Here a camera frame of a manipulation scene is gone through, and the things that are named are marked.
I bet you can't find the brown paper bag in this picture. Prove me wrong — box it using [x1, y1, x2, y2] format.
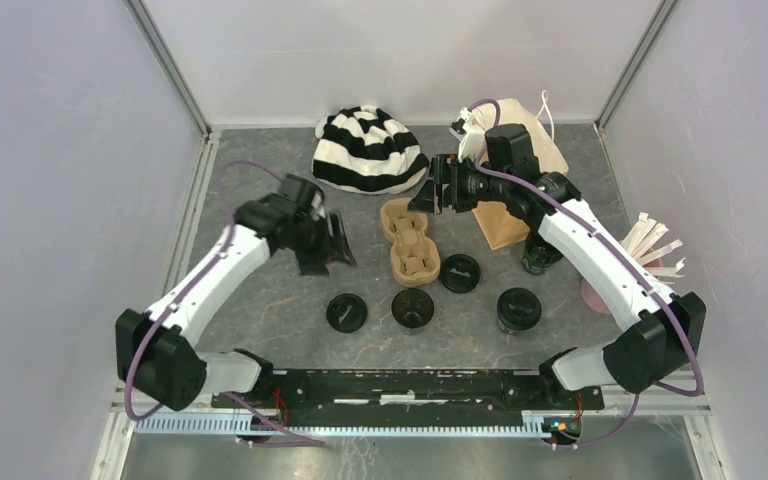
[470, 97, 569, 251]

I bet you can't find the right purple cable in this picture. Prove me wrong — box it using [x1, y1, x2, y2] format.
[466, 97, 707, 452]

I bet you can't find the left aluminium frame post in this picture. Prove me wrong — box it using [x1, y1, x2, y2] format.
[124, 0, 212, 137]

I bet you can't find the purple cable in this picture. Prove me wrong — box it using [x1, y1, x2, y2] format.
[122, 158, 286, 423]
[466, 97, 707, 452]

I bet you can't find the black white striped cloth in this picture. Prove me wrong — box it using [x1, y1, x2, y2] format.
[311, 105, 430, 195]

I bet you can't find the right aluminium frame post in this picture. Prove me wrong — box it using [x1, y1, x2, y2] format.
[594, 0, 681, 134]

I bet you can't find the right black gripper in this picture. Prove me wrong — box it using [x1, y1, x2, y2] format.
[407, 153, 510, 214]

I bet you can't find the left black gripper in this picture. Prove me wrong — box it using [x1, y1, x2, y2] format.
[290, 210, 358, 278]

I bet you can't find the pink straw holder cup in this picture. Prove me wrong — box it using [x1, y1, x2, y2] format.
[580, 259, 663, 315]

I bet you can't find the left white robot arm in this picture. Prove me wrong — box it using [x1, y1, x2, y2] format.
[114, 174, 356, 421]

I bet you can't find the brown cardboard cup carrier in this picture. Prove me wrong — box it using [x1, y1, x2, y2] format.
[380, 198, 441, 287]

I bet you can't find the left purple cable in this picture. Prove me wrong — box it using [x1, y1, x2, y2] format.
[122, 158, 286, 423]

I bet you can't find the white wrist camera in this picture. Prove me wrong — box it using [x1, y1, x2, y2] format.
[308, 190, 326, 221]
[449, 107, 487, 160]

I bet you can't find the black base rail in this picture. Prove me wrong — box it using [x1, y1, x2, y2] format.
[243, 369, 605, 428]

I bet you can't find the black coffee cup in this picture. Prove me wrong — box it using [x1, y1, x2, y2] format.
[521, 231, 564, 275]
[391, 288, 435, 334]
[496, 314, 540, 335]

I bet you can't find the white wrapped straws bundle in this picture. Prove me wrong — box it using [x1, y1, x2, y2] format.
[620, 212, 686, 284]

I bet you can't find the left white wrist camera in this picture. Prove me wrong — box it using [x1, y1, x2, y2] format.
[308, 190, 326, 221]

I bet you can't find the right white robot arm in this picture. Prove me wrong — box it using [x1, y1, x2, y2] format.
[408, 123, 706, 408]

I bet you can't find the aluminium frame post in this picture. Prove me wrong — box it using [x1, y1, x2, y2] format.
[594, 0, 681, 134]
[124, 0, 212, 137]

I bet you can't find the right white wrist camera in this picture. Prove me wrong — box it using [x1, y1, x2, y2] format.
[449, 107, 487, 160]

